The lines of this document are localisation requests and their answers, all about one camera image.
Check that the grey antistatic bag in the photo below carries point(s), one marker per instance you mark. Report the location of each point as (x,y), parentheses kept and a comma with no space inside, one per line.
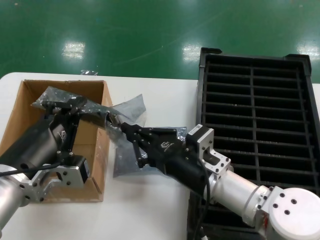
(125,162)
(132,107)

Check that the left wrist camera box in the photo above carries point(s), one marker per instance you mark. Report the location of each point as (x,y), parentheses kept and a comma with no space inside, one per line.
(81,170)

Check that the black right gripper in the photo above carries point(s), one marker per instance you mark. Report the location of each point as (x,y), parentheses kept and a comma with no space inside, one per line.
(170,150)

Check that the black slotted plastic container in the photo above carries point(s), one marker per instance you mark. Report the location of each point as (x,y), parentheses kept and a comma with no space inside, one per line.
(201,100)

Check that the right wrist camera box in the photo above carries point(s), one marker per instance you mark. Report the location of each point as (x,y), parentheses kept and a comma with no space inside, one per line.
(197,132)

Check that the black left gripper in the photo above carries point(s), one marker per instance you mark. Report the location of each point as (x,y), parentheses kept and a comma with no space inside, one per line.
(32,145)

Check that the brown cardboard box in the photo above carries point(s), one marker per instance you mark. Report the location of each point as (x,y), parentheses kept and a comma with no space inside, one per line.
(100,162)

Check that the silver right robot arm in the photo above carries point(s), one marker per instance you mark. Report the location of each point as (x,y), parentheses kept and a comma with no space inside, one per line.
(237,185)

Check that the small clear plastic scrap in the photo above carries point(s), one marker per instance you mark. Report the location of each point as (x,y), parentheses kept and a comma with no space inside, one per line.
(88,72)

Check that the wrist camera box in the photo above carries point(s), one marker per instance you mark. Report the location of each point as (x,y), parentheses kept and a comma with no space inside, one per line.
(197,132)
(81,170)

